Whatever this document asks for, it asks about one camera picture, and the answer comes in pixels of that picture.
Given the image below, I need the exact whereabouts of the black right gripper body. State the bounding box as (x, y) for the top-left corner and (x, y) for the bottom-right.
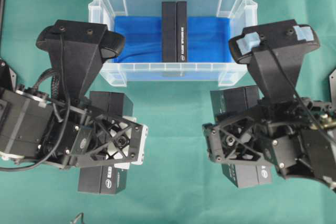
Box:
(202, 100), (328, 181)

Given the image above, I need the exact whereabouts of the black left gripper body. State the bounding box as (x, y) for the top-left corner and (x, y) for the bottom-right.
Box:
(49, 100), (145, 169)

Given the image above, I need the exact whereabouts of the white padded left gripper finger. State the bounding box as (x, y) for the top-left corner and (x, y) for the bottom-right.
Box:
(107, 115), (149, 169)

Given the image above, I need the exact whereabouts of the black box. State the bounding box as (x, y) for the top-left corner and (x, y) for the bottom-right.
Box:
(77, 90), (134, 196)
(209, 85), (274, 189)
(162, 1), (188, 63)

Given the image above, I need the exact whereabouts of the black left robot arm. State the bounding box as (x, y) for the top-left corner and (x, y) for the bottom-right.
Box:
(1, 61), (148, 172)

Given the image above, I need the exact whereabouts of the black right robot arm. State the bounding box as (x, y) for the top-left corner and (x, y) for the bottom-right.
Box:
(202, 85), (335, 190)

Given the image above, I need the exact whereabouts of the clear plastic storage case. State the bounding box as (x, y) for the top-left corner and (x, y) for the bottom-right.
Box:
(88, 0), (258, 87)

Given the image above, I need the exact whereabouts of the green table cloth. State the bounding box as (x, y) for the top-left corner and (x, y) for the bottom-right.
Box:
(1, 0), (335, 223)

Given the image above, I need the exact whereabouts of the blue cloth liner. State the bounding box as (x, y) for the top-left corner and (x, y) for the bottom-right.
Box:
(112, 16), (233, 63)

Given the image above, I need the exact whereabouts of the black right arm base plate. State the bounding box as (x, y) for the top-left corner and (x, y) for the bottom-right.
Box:
(329, 69), (336, 102)

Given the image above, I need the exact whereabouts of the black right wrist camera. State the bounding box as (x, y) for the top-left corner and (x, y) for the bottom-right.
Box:
(229, 19), (320, 104)

